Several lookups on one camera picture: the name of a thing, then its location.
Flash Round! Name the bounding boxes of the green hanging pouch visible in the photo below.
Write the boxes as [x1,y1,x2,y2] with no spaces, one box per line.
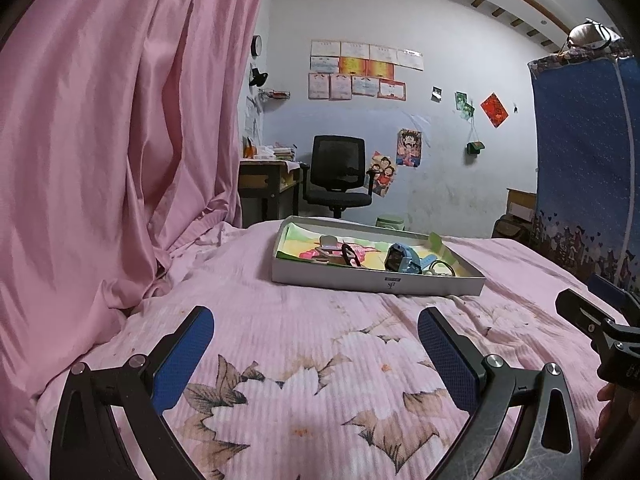
[465,141,485,156]

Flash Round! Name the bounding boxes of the cartoon poster on wall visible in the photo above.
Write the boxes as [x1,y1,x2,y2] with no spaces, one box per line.
[396,129,422,168]

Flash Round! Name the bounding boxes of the wooden desk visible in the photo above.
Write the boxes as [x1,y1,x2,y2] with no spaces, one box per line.
[239,158,303,228]

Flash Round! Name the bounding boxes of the red paper square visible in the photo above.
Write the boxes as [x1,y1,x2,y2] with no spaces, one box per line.
[480,93,509,128]

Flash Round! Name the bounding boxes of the white shallow cardboard box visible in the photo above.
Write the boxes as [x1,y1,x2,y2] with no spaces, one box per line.
[271,217,486,296]

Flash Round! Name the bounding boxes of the certificates on wall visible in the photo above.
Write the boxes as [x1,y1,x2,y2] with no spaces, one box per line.
[307,39,424,102]

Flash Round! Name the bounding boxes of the blue starry wardrobe cover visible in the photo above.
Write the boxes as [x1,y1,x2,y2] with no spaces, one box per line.
[529,56,639,292]

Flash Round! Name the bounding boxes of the cardboard box by wall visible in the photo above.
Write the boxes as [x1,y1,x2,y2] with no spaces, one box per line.
[491,188,537,245]

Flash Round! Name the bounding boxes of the pink curtain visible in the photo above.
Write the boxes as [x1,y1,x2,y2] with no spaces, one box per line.
[0,0,274,411]

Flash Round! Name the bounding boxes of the blue kids smartwatch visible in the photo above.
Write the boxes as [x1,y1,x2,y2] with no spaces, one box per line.
[384,243,437,274]

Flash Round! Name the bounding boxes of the pink floral bed sheet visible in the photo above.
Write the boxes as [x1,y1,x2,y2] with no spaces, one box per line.
[24,219,632,480]

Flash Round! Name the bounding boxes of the family cartoon poster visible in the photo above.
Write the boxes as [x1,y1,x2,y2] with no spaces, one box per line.
[370,151,396,197]

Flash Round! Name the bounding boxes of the colourful floral paper liner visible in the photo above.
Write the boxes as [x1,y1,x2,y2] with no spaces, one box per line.
[276,223,471,278]

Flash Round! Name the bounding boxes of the person's right hand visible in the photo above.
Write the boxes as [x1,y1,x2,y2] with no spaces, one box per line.
[594,384,616,439]

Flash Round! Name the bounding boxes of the green plastic stool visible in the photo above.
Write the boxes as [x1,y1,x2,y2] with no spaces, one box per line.
[375,214,405,231]

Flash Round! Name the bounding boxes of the black office chair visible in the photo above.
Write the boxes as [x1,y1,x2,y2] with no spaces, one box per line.
[300,134,375,219]

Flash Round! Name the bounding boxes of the silver grey belt buckle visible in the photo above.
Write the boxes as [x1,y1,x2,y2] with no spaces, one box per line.
[299,235,345,264]

